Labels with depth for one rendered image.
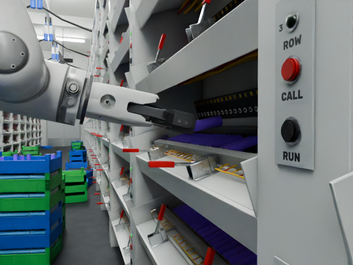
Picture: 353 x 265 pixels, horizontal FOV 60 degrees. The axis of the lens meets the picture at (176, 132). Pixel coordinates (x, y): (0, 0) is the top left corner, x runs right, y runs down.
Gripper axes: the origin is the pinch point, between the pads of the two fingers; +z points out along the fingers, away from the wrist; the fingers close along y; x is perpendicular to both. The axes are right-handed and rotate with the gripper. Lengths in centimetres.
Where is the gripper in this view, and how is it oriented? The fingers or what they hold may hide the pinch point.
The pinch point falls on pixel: (180, 122)
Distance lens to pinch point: 50.5
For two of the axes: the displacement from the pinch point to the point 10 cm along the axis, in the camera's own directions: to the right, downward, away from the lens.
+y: -3.1, -0.1, 9.5
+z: 9.3, 2.1, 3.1
